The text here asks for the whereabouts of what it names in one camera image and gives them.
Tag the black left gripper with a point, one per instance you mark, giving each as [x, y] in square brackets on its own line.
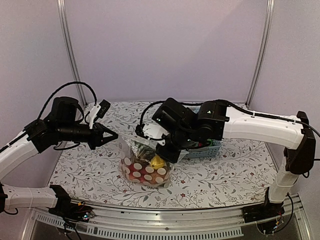
[96, 139]

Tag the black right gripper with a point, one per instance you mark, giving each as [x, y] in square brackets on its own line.
[171, 156]

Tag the yellow corn cob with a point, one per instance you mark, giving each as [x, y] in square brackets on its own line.
[157, 162]

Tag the light blue plastic basket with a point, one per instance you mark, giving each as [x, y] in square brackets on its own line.
[202, 150]

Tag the clear zip top bag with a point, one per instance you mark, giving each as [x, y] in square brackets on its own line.
[124, 144]

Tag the red cherry tomato cluster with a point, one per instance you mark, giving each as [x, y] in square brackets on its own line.
[140, 171]

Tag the dark green chili pepper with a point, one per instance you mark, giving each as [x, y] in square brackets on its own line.
[140, 149]

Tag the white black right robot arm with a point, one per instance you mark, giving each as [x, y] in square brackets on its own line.
[176, 127]

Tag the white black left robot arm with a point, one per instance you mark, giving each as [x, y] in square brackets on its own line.
[60, 125]

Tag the light green pepper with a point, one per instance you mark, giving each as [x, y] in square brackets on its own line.
[214, 142]

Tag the floral patterned tablecloth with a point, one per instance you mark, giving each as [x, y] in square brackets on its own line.
[239, 174]

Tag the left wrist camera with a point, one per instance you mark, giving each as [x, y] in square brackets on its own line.
[98, 111]

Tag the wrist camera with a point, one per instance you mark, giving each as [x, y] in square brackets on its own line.
[98, 111]
[153, 132]

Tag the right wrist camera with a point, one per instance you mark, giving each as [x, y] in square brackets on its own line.
[153, 132]

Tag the aluminium front rail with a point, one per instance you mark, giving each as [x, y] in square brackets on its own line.
[112, 222]

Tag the left aluminium frame post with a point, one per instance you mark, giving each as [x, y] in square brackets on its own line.
[61, 7]

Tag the aluminium frame post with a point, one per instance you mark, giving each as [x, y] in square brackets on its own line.
[61, 7]
[262, 51]

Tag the right aluminium frame post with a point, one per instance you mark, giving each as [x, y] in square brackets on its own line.
[262, 51]

